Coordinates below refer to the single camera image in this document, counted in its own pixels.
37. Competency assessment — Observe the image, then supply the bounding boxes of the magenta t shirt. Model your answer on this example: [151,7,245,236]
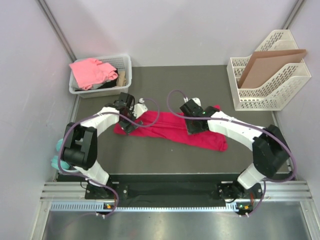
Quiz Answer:
[129,112,228,152]

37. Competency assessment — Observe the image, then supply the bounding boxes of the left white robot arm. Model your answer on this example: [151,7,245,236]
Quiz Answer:
[60,92,148,199]

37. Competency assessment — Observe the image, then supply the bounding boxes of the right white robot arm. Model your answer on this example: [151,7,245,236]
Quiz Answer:
[180,98,290,199]

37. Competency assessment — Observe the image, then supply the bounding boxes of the black cloth in basket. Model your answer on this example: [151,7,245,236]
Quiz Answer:
[84,80,117,91]

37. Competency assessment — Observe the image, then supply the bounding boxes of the beige folded cloth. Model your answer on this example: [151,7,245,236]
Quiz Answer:
[117,70,127,87]

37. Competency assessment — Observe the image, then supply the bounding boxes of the light pink t shirt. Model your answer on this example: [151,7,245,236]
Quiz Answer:
[69,58,118,89]

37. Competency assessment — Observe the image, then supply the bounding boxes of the grey cloth in basket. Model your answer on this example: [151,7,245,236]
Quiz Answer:
[71,81,108,91]

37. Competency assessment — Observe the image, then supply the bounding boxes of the teal cat ear headphones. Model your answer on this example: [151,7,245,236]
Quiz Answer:
[50,138,78,173]

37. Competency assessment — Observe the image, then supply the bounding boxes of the brown cardboard sheet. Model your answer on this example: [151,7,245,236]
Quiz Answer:
[237,49,307,89]

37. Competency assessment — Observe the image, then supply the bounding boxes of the white perforated file organizer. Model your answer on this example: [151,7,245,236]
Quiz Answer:
[226,29,312,111]

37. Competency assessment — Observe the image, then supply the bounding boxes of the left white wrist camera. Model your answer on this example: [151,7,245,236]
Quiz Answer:
[133,98,148,119]

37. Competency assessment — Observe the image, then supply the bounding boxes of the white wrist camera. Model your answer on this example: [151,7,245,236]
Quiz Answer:
[183,97,202,107]
[133,98,148,119]

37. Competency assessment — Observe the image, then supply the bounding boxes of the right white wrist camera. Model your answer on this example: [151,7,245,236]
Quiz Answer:
[183,97,202,107]

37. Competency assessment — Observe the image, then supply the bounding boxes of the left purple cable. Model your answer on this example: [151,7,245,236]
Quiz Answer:
[57,97,161,218]

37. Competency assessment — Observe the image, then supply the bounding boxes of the purple cable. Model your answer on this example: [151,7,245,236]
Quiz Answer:
[166,89,297,218]
[57,97,161,218]

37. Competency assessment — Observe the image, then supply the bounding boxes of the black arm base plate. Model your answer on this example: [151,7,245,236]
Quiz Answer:
[84,173,263,207]

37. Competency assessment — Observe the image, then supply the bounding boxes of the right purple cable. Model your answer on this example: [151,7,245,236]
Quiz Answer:
[166,89,297,218]

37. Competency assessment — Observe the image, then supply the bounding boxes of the white slotted cable duct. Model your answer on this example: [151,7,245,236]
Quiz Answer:
[50,201,250,213]

